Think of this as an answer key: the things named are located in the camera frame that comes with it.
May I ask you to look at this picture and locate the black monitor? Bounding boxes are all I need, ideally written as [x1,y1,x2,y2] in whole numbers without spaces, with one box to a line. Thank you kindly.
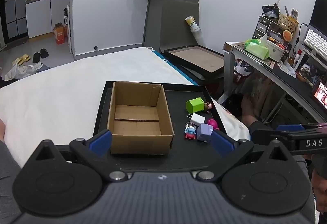
[309,0,327,35]

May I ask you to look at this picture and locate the grey door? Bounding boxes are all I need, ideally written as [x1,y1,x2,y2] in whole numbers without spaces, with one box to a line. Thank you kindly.
[143,0,208,48]

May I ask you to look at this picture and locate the small lit screen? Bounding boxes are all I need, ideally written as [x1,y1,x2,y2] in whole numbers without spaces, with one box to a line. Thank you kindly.
[312,81,327,108]

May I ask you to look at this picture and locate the grey desk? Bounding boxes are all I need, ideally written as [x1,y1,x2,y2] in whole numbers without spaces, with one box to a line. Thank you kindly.
[223,41,327,125]

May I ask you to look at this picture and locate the black tray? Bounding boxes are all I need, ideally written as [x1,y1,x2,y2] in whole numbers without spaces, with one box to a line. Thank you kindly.
[93,81,228,172]

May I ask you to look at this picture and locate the orange cardboard box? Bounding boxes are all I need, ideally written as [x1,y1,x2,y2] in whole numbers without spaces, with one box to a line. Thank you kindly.
[53,23,68,45]

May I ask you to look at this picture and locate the black framed wooden board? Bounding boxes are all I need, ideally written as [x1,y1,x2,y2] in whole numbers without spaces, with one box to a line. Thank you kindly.
[163,45,226,79]

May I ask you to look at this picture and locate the pink toy figure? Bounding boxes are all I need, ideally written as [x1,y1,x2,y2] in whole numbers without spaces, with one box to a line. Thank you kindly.
[206,118,220,131]

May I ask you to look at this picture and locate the blue and red toy figure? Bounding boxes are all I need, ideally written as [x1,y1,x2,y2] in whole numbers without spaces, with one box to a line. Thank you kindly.
[184,123,198,141]

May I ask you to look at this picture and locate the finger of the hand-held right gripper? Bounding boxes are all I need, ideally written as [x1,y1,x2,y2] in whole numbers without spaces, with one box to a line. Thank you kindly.
[250,129,297,148]
[276,123,327,133]

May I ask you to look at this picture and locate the desktop drawer organizer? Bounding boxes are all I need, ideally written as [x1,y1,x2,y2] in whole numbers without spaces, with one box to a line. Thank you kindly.
[252,16,293,62]

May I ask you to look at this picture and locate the woven basket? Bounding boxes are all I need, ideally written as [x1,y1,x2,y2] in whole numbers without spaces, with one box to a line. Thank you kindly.
[277,13,299,33]

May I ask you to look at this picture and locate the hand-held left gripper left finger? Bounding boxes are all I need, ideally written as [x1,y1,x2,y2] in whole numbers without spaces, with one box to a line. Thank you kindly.
[22,130,128,183]

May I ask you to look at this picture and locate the white keyboard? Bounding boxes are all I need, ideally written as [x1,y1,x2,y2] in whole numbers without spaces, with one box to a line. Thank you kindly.
[304,28,327,54]

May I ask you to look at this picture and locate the red basket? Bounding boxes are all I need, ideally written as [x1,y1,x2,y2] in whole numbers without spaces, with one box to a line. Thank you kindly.
[233,60,252,84]

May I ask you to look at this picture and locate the green tissue pack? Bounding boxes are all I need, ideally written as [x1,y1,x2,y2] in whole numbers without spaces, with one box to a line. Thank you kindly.
[244,35,270,61]

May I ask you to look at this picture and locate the brown cardboard box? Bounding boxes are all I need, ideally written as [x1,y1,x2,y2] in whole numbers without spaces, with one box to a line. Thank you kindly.
[107,81,175,155]

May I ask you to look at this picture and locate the white charger plug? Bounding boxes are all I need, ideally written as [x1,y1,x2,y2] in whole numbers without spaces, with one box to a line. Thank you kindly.
[188,113,205,127]

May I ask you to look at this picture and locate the person's right hand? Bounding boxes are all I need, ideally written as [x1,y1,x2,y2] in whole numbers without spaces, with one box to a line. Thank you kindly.
[311,169,327,213]

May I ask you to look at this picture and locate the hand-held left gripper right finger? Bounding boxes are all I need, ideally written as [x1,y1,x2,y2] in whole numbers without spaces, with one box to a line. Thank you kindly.
[197,130,304,183]

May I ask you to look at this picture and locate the green toy block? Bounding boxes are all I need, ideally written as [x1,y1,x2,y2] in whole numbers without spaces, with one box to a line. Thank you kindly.
[186,97,205,114]

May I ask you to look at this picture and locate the white cabinet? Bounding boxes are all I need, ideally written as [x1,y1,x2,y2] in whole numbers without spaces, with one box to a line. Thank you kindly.
[25,0,71,39]

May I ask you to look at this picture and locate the person's grey trouser leg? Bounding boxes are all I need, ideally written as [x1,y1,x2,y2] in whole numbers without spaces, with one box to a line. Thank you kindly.
[0,119,23,224]

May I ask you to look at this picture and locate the grey leaning board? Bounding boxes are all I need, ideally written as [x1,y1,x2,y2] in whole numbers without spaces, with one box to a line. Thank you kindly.
[159,0,200,53]

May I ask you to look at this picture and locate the lavender toy block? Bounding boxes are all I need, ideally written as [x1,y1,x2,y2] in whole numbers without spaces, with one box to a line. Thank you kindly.
[196,123,214,141]

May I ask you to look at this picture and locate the yellow capped white tube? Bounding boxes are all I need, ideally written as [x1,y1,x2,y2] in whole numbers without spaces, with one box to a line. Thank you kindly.
[185,16,205,44]

